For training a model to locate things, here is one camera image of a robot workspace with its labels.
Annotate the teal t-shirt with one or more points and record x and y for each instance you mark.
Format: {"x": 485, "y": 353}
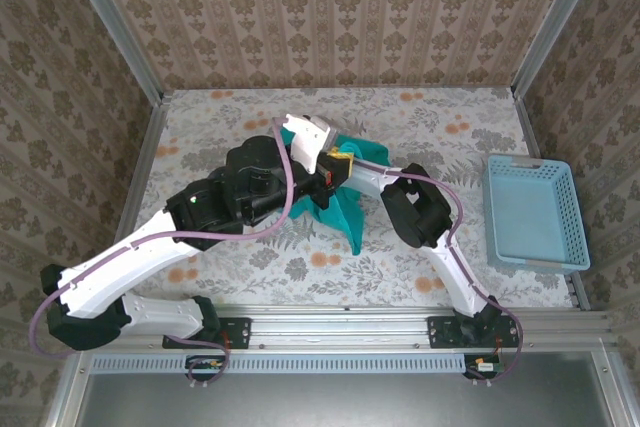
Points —
{"x": 350, "y": 217}

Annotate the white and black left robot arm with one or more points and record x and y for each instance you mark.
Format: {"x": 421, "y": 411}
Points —
{"x": 125, "y": 267}

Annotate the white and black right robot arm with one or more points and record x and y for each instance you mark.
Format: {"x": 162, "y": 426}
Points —
{"x": 450, "y": 267}

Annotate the floral print tablecloth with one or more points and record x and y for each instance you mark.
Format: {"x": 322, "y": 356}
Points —
{"x": 400, "y": 112}

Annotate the small left circuit board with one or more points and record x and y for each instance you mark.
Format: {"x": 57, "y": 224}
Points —
{"x": 205, "y": 366}

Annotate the small circuit board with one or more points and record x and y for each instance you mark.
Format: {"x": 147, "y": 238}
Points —
{"x": 482, "y": 367}
{"x": 205, "y": 366}

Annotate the light blue plastic basket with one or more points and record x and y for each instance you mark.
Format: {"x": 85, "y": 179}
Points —
{"x": 530, "y": 207}

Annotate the grey metal panel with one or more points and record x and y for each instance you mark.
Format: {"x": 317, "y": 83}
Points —
{"x": 325, "y": 402}

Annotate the small right circuit board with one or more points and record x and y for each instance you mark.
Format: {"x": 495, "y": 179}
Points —
{"x": 482, "y": 367}

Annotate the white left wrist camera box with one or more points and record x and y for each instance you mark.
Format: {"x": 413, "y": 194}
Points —
{"x": 310, "y": 142}

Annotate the aluminium left side rail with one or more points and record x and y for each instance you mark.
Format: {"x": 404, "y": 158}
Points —
{"x": 145, "y": 167}

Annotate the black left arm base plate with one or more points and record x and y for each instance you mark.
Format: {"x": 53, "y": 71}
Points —
{"x": 235, "y": 332}

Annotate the aluminium mounting rail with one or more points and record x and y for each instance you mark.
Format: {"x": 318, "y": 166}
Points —
{"x": 340, "y": 327}

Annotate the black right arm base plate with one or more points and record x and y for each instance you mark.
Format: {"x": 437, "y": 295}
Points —
{"x": 442, "y": 332}

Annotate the aluminium left frame post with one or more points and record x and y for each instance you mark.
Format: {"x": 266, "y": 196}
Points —
{"x": 115, "y": 32}

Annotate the aluminium frame post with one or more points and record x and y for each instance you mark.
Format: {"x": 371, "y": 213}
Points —
{"x": 115, "y": 32}
{"x": 555, "y": 27}

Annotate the aluminium right frame post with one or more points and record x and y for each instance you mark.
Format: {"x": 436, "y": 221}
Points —
{"x": 555, "y": 27}

